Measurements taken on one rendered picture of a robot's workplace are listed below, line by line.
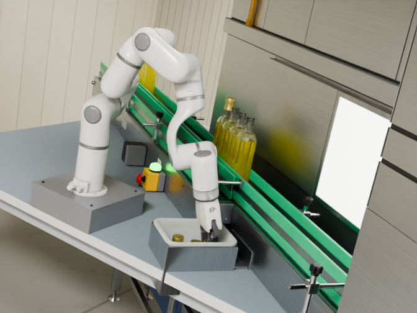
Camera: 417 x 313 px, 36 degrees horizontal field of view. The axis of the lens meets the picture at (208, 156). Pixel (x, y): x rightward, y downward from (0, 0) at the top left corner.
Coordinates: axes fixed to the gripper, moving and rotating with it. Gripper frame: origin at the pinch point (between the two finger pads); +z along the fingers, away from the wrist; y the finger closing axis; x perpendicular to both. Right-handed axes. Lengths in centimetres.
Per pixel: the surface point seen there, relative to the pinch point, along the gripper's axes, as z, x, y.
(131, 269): 8.3, 23.1, 8.2
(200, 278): 4.7, 7.2, -11.0
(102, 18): -11, -39, 325
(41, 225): 3, 45, 40
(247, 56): -36, -44, 67
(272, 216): -8.7, -16.5, -9.4
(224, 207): -3.2, -9.9, 12.1
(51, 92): 31, 10, 299
